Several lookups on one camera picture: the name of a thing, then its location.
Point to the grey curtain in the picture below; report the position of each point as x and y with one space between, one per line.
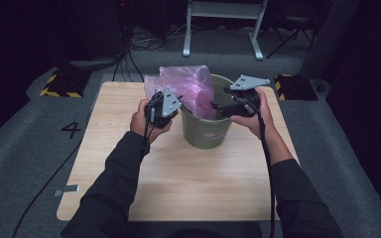
327 36

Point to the black tripod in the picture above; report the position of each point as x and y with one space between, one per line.
292 33

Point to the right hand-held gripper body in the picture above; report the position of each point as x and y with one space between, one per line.
244 99

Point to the grey stand base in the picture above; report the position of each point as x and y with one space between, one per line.
92 63

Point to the black yellow striped base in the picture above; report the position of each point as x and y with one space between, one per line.
66 84
297 87

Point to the pink plastic bag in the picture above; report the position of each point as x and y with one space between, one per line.
191 86

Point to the green plastic bin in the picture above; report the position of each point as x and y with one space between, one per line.
205 132

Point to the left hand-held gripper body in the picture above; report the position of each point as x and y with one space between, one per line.
165 105

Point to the grey tape piece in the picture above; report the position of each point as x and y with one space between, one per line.
67 189

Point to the person's left hand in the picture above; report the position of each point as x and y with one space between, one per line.
139 122

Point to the person's right hand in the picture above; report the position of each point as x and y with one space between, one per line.
261 122

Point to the white metal stand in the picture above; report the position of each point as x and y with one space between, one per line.
225 10

